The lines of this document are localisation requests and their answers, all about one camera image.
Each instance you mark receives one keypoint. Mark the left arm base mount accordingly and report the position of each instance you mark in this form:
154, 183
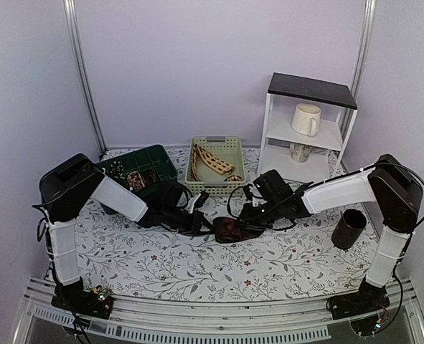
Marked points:
97, 302

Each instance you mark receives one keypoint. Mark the black white dotted rolled tie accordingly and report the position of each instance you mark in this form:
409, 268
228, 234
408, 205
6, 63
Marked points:
116, 169

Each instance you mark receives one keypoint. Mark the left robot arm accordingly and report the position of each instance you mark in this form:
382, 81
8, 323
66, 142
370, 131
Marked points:
66, 189

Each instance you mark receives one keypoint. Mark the right aluminium frame post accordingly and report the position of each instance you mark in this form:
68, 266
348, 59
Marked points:
365, 38

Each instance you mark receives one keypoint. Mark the dark brown rolled tie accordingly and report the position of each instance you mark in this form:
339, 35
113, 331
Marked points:
150, 176

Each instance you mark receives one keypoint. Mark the tan black patterned tie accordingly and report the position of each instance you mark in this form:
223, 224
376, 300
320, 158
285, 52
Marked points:
216, 164

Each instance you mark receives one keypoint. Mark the white shelf with black top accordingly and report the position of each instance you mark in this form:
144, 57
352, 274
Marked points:
338, 114

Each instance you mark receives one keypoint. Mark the dark red patterned tie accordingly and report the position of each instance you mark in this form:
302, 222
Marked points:
228, 231

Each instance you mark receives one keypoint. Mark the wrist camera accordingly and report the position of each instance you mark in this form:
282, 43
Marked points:
197, 202
250, 196

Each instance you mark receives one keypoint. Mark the left aluminium frame post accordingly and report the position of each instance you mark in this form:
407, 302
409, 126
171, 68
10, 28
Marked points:
78, 53

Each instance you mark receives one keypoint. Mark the floral white table mat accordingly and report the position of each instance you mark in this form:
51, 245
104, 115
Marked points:
292, 262

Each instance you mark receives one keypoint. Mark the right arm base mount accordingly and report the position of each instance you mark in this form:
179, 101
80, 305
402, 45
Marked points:
358, 303

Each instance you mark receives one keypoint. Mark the dark brown cylinder cup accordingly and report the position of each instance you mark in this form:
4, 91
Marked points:
351, 224

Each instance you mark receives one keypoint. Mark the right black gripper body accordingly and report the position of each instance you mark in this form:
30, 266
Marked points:
261, 219

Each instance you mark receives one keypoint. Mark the dark green divided organizer box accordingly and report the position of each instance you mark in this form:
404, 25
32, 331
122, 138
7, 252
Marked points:
154, 156

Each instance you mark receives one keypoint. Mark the aluminium front rail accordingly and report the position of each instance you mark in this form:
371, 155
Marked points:
141, 320

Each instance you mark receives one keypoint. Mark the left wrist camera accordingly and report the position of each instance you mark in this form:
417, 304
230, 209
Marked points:
197, 202

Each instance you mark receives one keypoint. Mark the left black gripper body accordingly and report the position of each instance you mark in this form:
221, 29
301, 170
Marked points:
189, 227

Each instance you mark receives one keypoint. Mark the beige plastic slotted basket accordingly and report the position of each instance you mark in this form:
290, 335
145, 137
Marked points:
228, 149

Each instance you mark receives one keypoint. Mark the aluminium frame post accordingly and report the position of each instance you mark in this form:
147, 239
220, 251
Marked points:
365, 38
78, 53

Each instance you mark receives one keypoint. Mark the tan patterned rolled tie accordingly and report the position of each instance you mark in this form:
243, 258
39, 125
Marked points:
135, 181

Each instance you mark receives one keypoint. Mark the cream ceramic mug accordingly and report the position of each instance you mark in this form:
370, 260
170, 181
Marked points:
306, 119

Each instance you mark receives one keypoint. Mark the patterned glass cup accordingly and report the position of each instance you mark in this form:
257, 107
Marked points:
300, 152

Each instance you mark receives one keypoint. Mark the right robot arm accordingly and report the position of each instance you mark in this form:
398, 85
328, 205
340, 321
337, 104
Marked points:
396, 189

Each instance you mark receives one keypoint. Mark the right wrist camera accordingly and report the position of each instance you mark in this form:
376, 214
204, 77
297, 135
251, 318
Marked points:
250, 196

